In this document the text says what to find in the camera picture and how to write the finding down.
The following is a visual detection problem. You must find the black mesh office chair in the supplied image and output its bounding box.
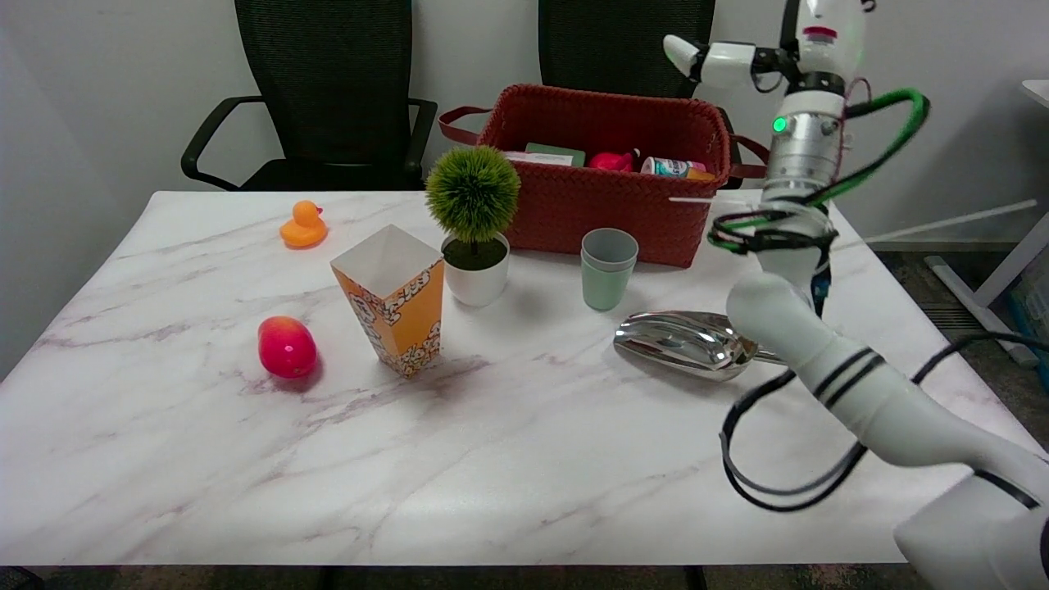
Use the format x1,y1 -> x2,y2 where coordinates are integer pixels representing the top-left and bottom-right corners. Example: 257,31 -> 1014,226
538,0 -> 716,99

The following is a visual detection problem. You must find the shiny metal scoop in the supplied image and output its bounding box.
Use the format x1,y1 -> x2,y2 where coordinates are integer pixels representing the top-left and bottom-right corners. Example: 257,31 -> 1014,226
613,310 -> 789,383

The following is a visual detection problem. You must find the green robot cable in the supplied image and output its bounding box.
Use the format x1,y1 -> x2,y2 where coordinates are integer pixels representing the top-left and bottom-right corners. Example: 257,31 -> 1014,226
711,88 -> 932,238

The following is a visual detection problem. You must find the orange popcorn box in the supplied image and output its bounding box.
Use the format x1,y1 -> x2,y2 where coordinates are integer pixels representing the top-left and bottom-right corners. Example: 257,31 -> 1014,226
330,225 -> 446,378

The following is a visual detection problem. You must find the white side desk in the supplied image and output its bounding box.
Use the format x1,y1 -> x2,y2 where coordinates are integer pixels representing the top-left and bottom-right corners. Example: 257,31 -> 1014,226
926,79 -> 1049,367

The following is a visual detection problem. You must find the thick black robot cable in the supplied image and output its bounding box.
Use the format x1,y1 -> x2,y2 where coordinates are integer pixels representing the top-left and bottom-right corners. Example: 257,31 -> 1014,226
720,330 -> 1049,514

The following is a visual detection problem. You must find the pink bottle in basket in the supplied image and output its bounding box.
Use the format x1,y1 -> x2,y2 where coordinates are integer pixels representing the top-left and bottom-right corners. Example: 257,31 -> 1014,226
639,157 -> 707,179

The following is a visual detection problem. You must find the light green plastic cup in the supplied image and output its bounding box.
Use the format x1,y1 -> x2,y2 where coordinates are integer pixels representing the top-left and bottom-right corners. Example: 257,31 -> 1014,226
581,228 -> 639,312

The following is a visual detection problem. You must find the ball plant in white pot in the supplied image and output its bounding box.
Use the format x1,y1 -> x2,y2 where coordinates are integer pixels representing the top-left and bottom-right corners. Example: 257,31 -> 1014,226
425,145 -> 522,308

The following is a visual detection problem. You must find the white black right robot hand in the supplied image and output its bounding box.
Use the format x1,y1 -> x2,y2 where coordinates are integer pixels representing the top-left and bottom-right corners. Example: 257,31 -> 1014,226
662,0 -> 868,96

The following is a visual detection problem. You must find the green flat box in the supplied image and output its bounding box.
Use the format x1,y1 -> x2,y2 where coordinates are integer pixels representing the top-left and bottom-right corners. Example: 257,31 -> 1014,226
524,143 -> 587,167

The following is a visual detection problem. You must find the red plastic toy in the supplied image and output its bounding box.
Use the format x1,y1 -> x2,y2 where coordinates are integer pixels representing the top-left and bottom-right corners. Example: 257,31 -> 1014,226
587,148 -> 640,172

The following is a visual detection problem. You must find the red woven basket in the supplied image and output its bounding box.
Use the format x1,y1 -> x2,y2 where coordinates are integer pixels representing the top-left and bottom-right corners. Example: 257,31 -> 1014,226
438,84 -> 771,269

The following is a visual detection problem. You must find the red toy mango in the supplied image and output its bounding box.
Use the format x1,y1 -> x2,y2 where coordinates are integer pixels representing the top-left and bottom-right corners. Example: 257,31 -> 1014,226
258,316 -> 318,379

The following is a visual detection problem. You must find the orange rubber duck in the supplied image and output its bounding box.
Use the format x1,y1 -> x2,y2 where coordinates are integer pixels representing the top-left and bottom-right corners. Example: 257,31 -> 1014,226
279,200 -> 329,249

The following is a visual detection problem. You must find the black office chair with armrests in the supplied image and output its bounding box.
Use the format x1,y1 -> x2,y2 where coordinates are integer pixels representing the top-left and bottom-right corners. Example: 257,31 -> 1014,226
181,0 -> 438,192

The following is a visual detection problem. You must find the blue storage box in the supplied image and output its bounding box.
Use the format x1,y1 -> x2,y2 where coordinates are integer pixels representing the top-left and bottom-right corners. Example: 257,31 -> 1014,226
1010,270 -> 1049,388

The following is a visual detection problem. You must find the white flat card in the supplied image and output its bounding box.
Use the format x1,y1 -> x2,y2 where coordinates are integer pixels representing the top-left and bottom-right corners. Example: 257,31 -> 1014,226
502,150 -> 576,167

